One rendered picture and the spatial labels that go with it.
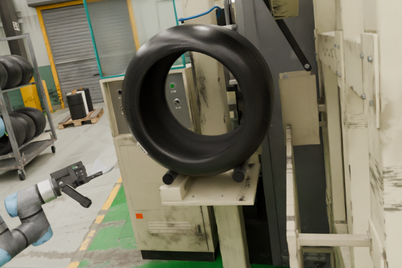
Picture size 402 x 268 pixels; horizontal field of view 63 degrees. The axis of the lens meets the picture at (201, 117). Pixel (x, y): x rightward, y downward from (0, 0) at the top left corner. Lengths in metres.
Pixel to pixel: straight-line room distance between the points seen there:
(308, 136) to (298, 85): 0.23
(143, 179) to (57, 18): 9.27
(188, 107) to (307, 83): 0.75
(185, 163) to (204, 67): 0.50
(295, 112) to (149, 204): 1.19
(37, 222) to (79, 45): 9.75
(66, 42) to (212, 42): 9.97
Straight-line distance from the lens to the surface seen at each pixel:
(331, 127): 1.48
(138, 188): 2.19
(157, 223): 2.27
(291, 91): 1.42
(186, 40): 1.13
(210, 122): 1.56
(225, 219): 1.77
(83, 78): 10.90
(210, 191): 1.37
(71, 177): 1.24
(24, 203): 1.25
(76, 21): 10.87
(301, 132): 1.47
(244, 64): 1.10
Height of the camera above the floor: 1.40
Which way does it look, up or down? 13 degrees down
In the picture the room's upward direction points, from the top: 9 degrees counter-clockwise
